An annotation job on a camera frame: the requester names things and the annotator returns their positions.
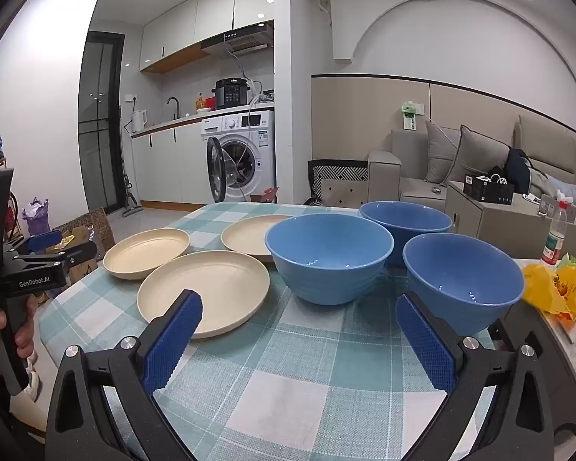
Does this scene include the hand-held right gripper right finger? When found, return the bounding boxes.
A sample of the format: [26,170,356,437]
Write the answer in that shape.
[395,290,576,461]

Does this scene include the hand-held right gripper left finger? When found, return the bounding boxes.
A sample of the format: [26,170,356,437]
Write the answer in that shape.
[45,289,205,461]

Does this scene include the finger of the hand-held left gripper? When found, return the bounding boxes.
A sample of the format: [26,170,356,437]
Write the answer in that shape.
[14,241,98,272]
[10,229,64,256]

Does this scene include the cream plate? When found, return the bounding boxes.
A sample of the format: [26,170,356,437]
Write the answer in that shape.
[221,214,296,263]
[137,250,271,340]
[103,228,192,282]

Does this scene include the blue bowl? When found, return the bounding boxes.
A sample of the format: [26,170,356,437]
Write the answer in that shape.
[264,213,395,306]
[359,201,454,268]
[402,233,526,336]

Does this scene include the person's left hand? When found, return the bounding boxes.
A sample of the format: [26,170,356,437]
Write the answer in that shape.
[0,294,38,375]

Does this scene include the purple bag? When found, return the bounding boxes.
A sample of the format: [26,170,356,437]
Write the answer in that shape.
[22,197,53,236]

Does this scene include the patterned brown cardboard sheet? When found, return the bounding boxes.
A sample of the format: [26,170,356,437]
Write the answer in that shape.
[53,207,117,253]

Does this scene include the dark glass door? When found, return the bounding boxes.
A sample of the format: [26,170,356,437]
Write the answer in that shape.
[78,31,126,212]

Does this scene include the white kitchen base cabinets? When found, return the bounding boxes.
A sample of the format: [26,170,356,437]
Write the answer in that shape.
[131,106,209,205]

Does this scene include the yellow plastic bag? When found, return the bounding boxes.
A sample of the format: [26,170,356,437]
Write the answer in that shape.
[522,259,576,332]

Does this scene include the person's white shoe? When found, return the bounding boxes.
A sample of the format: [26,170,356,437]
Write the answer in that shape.
[25,350,42,403]

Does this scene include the grey side cabinet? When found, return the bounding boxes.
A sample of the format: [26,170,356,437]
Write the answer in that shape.
[444,180,576,260]

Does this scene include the black cardboard box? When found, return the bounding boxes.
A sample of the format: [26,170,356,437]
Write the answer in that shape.
[463,173,515,206]

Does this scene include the clear water bottle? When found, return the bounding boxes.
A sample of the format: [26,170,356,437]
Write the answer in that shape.
[540,199,569,267]

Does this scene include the grey sofa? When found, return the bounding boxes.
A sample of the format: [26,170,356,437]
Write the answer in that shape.
[369,114,576,231]

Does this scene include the person's dark clothing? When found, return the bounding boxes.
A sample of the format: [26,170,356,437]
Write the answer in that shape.
[0,370,46,461]

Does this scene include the grey cushion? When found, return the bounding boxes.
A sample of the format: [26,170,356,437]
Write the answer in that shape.
[425,120,462,184]
[449,125,510,188]

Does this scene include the dark jacket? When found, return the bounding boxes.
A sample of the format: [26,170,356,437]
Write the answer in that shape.
[503,147,533,194]

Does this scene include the white washing machine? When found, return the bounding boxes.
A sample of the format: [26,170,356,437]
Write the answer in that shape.
[200,109,276,204]

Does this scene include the black pressure cooker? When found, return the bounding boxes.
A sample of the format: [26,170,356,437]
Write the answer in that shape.
[212,77,249,109]

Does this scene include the range hood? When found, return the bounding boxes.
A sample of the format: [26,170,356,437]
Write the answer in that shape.
[200,22,274,56]

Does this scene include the wall socket with green tag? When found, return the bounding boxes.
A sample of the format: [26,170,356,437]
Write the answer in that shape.
[400,101,425,130]

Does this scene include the white wall cabinets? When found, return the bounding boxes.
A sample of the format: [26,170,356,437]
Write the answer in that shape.
[139,0,276,74]

